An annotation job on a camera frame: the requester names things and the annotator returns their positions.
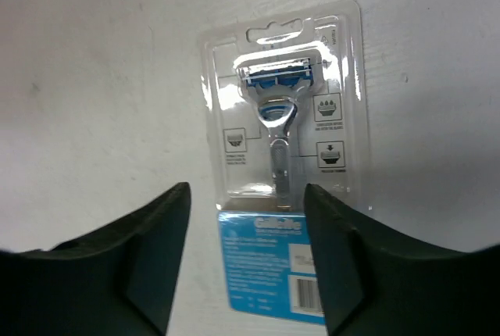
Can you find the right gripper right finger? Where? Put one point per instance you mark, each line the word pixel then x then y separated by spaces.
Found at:
pixel 375 280

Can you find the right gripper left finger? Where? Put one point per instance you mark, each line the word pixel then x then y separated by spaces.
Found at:
pixel 117 280

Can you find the blue razor blister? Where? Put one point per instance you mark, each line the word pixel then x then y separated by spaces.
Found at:
pixel 286 107

